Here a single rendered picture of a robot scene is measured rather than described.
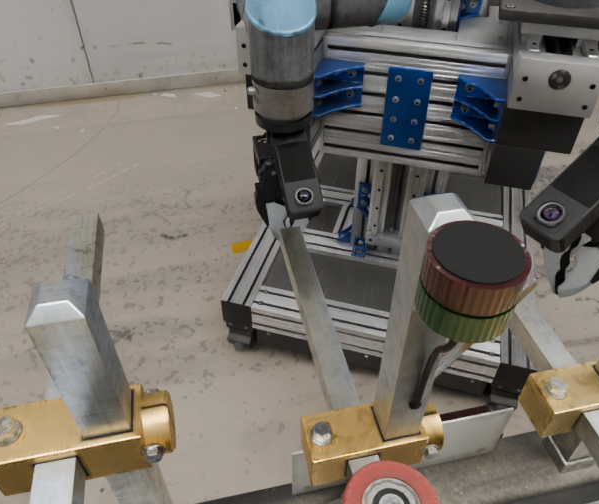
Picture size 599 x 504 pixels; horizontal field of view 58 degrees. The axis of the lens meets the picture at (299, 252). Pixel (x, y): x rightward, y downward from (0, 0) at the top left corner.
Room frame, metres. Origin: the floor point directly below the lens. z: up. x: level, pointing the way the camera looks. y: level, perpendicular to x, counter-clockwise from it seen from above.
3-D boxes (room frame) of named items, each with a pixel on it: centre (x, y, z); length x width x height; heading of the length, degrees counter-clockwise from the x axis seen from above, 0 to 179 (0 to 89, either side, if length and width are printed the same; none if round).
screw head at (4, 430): (0.21, 0.22, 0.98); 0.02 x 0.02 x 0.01
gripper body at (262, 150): (0.62, 0.02, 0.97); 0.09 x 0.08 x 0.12; 12
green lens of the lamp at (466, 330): (0.23, -0.10, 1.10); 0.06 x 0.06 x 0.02
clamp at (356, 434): (0.27, -0.07, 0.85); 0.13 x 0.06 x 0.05; 102
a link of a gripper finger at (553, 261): (0.43, -0.29, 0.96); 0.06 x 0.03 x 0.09; 122
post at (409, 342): (0.28, -0.09, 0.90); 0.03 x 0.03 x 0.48; 12
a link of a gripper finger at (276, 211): (0.62, 0.04, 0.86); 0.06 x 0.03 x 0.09; 12
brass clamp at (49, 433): (0.22, 0.17, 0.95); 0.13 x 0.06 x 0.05; 102
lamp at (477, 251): (0.23, -0.10, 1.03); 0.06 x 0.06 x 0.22; 12
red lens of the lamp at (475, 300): (0.23, -0.10, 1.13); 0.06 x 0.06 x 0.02
